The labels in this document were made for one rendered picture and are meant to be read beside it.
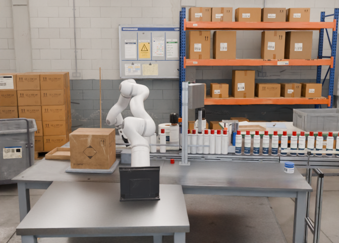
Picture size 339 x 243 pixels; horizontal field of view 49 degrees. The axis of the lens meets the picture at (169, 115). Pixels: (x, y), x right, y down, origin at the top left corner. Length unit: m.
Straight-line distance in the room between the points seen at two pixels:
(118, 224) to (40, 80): 4.51
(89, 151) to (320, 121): 2.87
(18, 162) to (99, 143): 2.31
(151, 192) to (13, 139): 2.90
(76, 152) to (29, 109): 3.51
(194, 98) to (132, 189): 0.99
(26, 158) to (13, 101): 1.61
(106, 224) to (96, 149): 0.93
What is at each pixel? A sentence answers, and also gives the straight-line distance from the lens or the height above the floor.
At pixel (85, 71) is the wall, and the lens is 7.62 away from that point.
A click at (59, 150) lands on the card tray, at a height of 0.84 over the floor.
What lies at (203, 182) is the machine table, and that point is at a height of 0.83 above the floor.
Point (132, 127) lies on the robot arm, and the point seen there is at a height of 1.24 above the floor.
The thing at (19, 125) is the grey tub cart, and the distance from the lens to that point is 5.67.
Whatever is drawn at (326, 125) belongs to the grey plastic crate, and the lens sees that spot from 4.79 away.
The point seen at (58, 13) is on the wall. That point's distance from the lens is 7.74.
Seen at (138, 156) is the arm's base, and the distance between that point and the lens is 2.40.
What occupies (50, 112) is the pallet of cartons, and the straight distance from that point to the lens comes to 6.31.
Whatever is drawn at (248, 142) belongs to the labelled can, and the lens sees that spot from 3.17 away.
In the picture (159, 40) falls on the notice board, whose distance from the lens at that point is 7.36.
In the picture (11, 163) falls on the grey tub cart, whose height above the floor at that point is 0.37.
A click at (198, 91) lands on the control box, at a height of 1.42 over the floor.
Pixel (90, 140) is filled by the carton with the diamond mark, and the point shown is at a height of 1.08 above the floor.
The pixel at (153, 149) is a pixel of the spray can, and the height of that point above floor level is 0.91.
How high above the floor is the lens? 1.72
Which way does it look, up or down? 10 degrees down
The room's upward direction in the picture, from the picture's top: straight up
